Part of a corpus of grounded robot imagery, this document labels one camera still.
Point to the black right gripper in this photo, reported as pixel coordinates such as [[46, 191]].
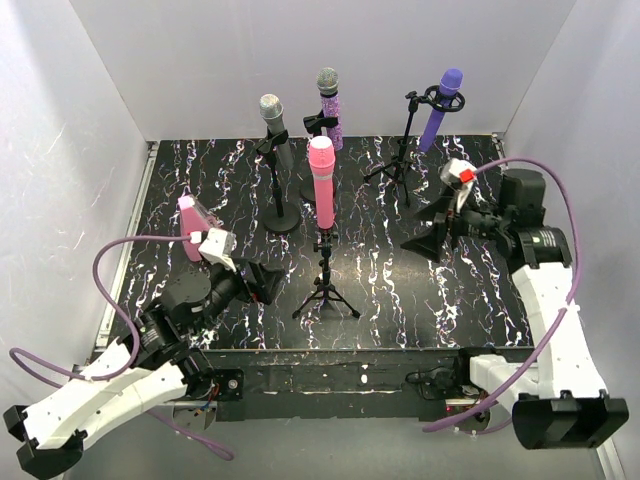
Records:
[[449, 225]]

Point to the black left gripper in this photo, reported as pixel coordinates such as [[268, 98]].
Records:
[[251, 282]]

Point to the small tripod stand ring clamp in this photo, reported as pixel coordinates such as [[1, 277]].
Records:
[[325, 290]]

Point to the round base stand with scissor clamp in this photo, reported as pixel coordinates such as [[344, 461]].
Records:
[[281, 217]]

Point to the pink microphone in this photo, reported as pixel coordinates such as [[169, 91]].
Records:
[[323, 157]]

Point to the round base stand with clip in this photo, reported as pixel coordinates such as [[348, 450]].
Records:
[[314, 125]]

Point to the silver microphone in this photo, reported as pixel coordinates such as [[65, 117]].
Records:
[[271, 110]]

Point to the purple glitter microphone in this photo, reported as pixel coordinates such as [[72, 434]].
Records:
[[327, 82]]

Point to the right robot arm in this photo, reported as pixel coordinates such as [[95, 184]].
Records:
[[556, 398]]

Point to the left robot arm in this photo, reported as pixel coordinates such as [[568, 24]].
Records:
[[110, 380]]

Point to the tall tripod microphone stand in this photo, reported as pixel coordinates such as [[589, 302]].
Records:
[[397, 169]]

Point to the pink microphone case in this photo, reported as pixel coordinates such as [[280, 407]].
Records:
[[193, 216]]

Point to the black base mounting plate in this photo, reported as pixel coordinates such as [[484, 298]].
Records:
[[323, 384]]

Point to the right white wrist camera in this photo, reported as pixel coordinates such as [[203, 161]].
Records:
[[458, 177]]

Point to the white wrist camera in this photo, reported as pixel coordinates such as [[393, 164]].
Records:
[[215, 246], [458, 177]]

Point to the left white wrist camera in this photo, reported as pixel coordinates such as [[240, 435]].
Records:
[[215, 246]]

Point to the aluminium rail frame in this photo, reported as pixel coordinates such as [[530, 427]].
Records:
[[438, 314]]

